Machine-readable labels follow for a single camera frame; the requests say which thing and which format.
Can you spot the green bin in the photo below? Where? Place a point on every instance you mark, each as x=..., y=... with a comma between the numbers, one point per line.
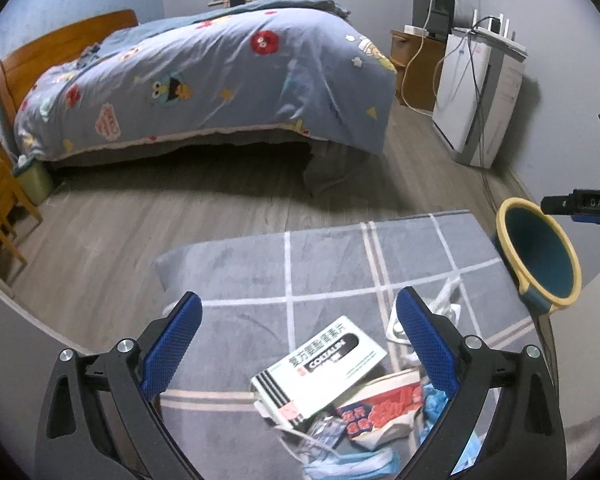
x=32, y=182

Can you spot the red flower printed paper bowl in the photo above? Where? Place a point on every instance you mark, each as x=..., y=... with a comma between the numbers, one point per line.
x=385, y=410

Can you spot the white medicine box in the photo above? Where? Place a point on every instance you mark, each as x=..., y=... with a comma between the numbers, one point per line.
x=325, y=365

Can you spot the yellow rimmed teal bin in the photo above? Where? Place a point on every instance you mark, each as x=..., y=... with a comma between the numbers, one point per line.
x=540, y=255

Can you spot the wooden cabinet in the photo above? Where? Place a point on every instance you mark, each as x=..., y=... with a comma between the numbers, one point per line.
x=420, y=70

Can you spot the black monitor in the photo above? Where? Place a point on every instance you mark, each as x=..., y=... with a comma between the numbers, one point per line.
x=430, y=5

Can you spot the grey checked mat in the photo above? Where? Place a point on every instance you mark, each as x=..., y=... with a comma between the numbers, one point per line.
x=330, y=270

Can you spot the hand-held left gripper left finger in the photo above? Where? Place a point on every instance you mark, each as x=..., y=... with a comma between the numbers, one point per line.
x=172, y=345

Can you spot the white air purifier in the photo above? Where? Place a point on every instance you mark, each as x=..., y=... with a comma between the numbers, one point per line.
x=460, y=100

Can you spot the white router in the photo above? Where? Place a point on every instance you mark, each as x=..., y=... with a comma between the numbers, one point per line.
x=500, y=40

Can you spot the wooden bed frame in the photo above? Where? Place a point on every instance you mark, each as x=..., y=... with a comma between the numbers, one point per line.
x=55, y=40

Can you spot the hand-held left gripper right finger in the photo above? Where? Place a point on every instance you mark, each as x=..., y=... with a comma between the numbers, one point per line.
x=425, y=345

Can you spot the crumpled white plastic wrapper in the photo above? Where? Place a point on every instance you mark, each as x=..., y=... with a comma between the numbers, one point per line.
x=397, y=330

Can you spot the crumpled blue face mask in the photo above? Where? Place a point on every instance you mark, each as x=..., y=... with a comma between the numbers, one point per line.
x=432, y=400

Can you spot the bed with blue quilt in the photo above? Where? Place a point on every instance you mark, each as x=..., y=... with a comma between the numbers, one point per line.
x=230, y=85

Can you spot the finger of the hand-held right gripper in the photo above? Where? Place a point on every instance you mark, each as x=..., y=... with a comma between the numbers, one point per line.
x=585, y=204

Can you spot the wooden chair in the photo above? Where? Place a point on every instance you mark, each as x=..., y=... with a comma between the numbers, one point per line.
x=0, y=195

